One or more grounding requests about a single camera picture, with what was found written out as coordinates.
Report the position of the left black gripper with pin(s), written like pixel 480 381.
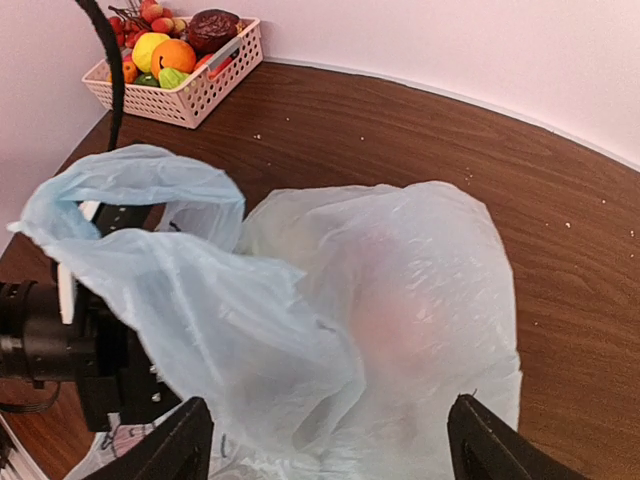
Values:
pixel 65 333

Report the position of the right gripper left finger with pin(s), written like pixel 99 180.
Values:
pixel 175 446

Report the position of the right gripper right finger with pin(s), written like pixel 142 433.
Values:
pixel 484 447

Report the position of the light blue printed plastic bag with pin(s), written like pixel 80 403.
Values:
pixel 329 330

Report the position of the red lychee bunch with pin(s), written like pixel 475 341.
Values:
pixel 136 18

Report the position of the orange fruit in basket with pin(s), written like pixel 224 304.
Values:
pixel 173 53

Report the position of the pink perforated plastic basket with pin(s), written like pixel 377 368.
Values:
pixel 189 104

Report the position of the dark green lime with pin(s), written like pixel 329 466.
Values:
pixel 147 80

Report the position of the green pear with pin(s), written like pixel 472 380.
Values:
pixel 171 78

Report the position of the yellow lemon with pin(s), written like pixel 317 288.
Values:
pixel 144 47

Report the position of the dark red apple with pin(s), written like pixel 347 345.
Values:
pixel 209 30

